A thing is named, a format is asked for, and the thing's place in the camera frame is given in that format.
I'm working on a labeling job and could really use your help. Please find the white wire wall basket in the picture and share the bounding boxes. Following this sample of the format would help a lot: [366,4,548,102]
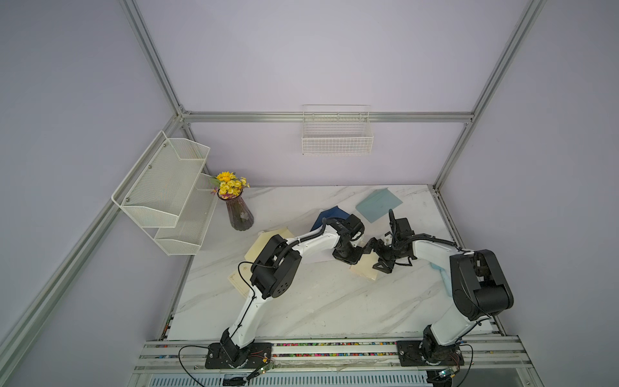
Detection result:
[301,104,374,156]

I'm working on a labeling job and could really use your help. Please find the small teal plastic tool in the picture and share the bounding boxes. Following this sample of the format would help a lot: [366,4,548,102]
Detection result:
[437,266,453,298]

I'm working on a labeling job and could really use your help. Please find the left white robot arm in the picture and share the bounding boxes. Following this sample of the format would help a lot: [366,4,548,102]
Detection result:
[219,214,364,368]

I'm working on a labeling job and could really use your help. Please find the yellow flower bouquet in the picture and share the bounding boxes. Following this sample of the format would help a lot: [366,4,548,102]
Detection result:
[209,172,250,200]

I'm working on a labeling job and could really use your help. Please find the pale yellow envelope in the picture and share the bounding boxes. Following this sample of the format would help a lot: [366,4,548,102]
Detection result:
[244,228,293,262]

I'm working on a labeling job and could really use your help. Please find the light teal envelope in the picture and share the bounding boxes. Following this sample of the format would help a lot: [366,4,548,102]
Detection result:
[356,188,402,223]

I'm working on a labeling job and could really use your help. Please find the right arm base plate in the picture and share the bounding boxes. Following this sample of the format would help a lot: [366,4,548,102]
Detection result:
[396,340,464,367]

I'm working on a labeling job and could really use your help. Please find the aluminium mounting rail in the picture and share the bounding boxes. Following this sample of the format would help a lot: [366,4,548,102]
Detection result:
[129,335,543,386]

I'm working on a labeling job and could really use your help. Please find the purple ribbed glass vase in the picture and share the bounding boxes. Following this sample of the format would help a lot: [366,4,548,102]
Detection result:
[225,196,254,232]

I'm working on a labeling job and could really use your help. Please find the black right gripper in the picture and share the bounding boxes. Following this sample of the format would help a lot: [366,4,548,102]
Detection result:
[362,237,407,272]

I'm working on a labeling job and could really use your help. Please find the peach lined letter paper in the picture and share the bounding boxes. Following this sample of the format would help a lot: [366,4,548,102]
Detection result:
[350,253,379,281]

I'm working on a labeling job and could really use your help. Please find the white mesh two-tier shelf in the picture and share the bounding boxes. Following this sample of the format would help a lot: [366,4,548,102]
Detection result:
[111,132,217,256]

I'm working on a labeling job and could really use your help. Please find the cream lined letter paper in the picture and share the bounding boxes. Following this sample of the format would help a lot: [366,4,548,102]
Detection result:
[228,265,251,299]

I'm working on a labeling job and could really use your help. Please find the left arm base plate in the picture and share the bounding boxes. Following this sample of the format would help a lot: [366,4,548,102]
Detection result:
[205,342,272,369]

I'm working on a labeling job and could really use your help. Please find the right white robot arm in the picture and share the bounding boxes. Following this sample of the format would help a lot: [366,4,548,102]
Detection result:
[364,211,514,365]

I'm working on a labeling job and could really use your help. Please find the white sheet of paper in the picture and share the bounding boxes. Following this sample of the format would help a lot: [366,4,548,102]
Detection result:
[296,242,335,264]

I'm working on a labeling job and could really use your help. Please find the dark blue envelope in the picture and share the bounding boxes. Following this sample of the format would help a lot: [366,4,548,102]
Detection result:
[310,206,350,232]

